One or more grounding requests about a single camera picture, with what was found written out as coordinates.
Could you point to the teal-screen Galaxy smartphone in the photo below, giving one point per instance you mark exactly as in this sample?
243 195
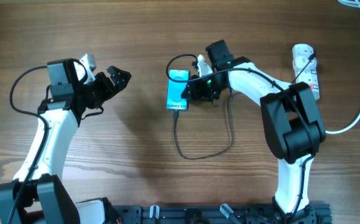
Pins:
175 89

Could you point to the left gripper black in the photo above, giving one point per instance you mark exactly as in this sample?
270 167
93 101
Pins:
107 89

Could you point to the white power strip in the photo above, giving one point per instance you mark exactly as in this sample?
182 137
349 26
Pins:
309 76

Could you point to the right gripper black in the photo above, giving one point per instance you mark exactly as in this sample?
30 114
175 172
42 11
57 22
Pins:
196 92

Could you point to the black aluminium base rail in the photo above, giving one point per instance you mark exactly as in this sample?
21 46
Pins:
248 214

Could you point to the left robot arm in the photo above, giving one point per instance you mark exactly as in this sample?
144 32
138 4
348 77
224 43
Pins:
36 193

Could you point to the white USB charger plug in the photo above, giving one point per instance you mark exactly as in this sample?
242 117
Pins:
302 61

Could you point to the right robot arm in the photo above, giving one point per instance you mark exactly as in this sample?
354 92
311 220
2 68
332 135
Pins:
292 123

